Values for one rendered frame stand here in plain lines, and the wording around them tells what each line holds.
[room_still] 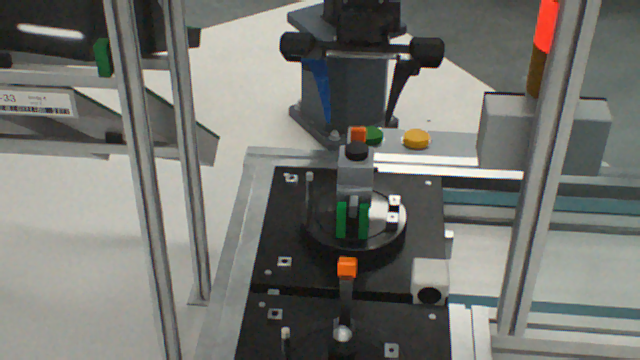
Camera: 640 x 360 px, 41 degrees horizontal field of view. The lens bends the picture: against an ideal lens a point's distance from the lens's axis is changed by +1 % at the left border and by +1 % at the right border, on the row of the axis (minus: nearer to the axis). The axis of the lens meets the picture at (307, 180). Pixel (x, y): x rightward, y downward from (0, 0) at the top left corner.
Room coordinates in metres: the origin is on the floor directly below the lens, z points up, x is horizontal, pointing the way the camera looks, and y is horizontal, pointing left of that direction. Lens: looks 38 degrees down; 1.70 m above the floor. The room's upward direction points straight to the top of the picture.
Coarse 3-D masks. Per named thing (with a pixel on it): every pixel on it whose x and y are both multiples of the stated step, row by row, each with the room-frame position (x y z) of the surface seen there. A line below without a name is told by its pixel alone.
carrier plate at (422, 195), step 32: (288, 192) 0.91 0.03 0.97; (416, 192) 0.91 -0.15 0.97; (288, 224) 0.85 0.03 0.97; (416, 224) 0.85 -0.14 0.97; (256, 256) 0.78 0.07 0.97; (288, 256) 0.78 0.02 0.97; (320, 256) 0.78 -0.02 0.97; (384, 256) 0.78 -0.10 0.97; (416, 256) 0.78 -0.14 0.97; (256, 288) 0.74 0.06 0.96; (288, 288) 0.73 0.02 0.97; (320, 288) 0.73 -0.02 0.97; (384, 288) 0.73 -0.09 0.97
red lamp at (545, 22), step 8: (544, 0) 0.70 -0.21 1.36; (544, 8) 0.70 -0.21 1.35; (552, 8) 0.69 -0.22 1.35; (544, 16) 0.70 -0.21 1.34; (552, 16) 0.69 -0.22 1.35; (544, 24) 0.70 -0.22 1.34; (552, 24) 0.69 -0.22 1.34; (536, 32) 0.71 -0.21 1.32; (544, 32) 0.70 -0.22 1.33; (536, 40) 0.71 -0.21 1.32; (544, 40) 0.69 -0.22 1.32; (544, 48) 0.69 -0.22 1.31
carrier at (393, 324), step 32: (256, 320) 0.68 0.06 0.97; (288, 320) 0.68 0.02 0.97; (320, 320) 0.68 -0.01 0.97; (352, 320) 0.65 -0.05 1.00; (384, 320) 0.68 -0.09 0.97; (416, 320) 0.68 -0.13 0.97; (448, 320) 0.68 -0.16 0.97; (256, 352) 0.63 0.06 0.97; (288, 352) 0.56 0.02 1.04; (320, 352) 0.61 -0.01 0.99; (352, 352) 0.58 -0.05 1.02; (384, 352) 0.60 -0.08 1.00; (416, 352) 0.63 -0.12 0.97; (448, 352) 0.63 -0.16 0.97
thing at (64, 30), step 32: (0, 0) 0.73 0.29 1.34; (32, 0) 0.72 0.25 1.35; (64, 0) 0.71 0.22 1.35; (96, 0) 0.72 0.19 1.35; (0, 32) 0.72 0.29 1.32; (32, 32) 0.71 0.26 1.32; (64, 32) 0.70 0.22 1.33; (96, 32) 0.71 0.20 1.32; (160, 32) 0.83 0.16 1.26; (192, 32) 0.91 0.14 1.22
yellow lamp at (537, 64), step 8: (536, 48) 0.70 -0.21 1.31; (536, 56) 0.70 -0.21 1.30; (544, 56) 0.69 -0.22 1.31; (536, 64) 0.70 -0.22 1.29; (544, 64) 0.69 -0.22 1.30; (528, 72) 0.71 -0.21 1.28; (536, 72) 0.70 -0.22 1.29; (528, 80) 0.71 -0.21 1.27; (536, 80) 0.69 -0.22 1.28; (528, 88) 0.70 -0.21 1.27; (536, 88) 0.69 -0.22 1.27; (536, 96) 0.69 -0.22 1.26
